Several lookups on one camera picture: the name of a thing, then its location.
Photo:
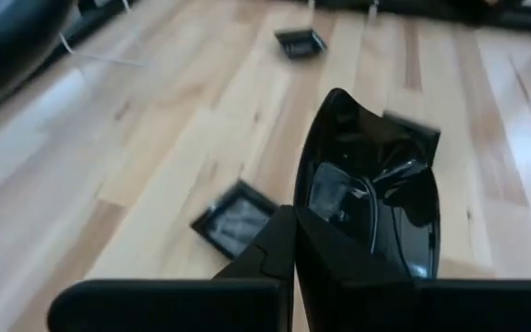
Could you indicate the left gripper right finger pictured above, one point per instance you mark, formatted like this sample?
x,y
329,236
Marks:
x,y
431,306

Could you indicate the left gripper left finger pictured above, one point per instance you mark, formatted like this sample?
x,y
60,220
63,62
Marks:
x,y
178,306

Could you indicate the small black square plate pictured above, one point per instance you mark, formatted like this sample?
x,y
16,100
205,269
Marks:
x,y
424,136
300,43
235,221

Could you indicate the black scalloped round plate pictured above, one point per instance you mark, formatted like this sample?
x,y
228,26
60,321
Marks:
x,y
362,152

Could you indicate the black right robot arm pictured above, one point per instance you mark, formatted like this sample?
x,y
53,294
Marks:
x,y
12,55

